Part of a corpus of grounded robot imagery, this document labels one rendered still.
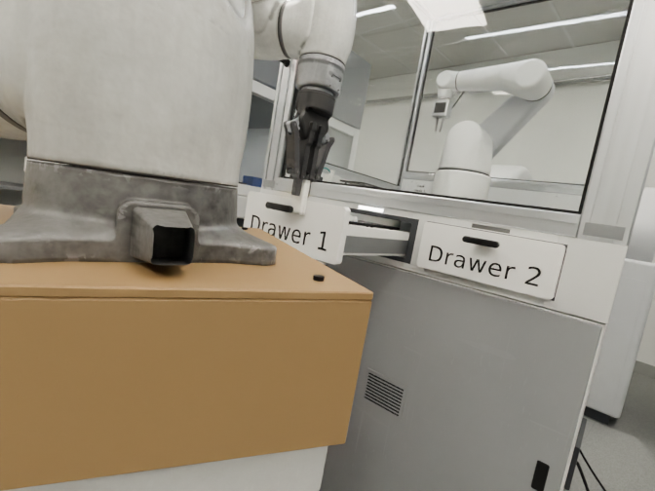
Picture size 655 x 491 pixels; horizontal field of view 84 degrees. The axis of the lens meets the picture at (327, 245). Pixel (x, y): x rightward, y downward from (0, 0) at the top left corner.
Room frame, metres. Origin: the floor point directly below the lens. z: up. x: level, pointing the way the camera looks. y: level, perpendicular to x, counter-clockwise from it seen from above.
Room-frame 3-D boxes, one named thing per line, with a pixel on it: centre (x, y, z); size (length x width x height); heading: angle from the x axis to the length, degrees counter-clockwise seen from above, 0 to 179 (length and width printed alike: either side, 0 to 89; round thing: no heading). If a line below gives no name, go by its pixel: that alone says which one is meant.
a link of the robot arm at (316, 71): (0.74, 0.07, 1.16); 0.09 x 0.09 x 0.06
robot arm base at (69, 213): (0.29, 0.15, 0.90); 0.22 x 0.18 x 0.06; 36
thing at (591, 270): (1.34, -0.43, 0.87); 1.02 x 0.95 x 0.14; 51
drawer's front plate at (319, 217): (0.77, 0.09, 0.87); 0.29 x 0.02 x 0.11; 51
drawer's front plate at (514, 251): (0.79, -0.34, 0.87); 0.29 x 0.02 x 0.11; 51
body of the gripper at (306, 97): (0.74, 0.07, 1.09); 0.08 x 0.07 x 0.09; 141
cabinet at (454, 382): (1.34, -0.43, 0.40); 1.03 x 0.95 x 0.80; 51
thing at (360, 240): (0.93, -0.05, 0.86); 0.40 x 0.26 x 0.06; 141
